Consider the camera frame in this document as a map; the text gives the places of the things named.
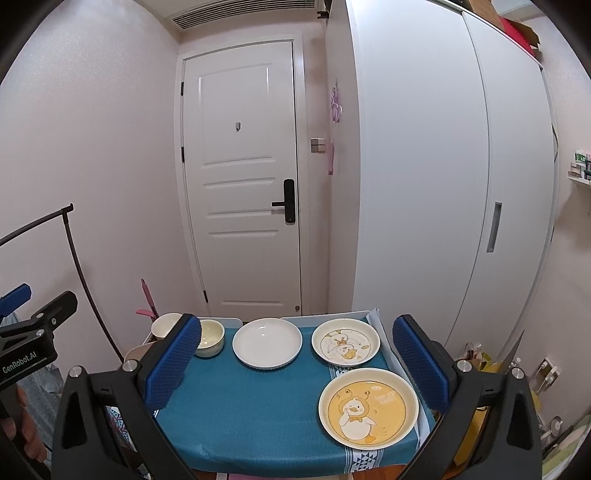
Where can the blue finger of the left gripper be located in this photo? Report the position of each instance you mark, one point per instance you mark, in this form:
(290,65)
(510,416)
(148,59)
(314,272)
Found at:
(14,299)
(52,315)

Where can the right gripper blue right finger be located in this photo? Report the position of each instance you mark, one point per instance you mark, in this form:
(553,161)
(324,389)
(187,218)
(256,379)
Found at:
(429,368)

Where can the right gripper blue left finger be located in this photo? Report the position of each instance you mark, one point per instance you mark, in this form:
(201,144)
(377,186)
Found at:
(165,362)

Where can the white ribbed cup bowl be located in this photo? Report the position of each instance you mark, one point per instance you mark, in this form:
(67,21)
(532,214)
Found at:
(162,325)

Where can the cream round bowl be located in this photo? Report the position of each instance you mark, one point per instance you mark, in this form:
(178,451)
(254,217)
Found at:
(212,338)

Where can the small duck pattern plate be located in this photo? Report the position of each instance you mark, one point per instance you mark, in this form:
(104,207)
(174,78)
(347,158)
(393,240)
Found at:
(346,342)

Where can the large yellow duck plate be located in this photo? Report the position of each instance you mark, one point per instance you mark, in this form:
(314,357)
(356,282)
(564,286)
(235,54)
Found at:
(368,409)

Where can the plain white plate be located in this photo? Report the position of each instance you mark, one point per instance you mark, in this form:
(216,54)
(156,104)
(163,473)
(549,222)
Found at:
(267,344)

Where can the person's left hand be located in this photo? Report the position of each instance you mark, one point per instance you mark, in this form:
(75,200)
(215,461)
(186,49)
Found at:
(34,446)

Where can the light blue clothing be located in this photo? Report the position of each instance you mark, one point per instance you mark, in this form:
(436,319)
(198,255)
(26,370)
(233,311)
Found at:
(43,389)

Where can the black clothes rack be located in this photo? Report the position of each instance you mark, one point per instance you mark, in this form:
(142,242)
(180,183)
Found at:
(63,214)

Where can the striped green bedding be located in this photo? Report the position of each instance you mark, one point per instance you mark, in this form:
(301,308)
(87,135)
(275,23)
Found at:
(564,451)

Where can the white wardrobe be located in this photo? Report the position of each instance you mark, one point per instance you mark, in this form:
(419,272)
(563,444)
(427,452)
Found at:
(456,170)

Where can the white door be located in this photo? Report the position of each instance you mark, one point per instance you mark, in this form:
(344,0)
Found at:
(239,134)

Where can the cardboard boxes on wardrobe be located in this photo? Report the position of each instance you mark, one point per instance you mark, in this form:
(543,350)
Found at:
(522,34)

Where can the ceiling air vent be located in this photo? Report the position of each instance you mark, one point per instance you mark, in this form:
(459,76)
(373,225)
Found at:
(219,10)

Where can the black door handle lock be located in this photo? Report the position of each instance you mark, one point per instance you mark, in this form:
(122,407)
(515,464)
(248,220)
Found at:
(288,204)

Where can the white wall shelf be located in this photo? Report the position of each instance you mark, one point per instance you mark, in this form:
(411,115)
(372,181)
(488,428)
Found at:
(580,168)

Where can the purple wall hanger decoration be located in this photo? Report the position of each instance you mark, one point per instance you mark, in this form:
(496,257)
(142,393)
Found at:
(335,105)

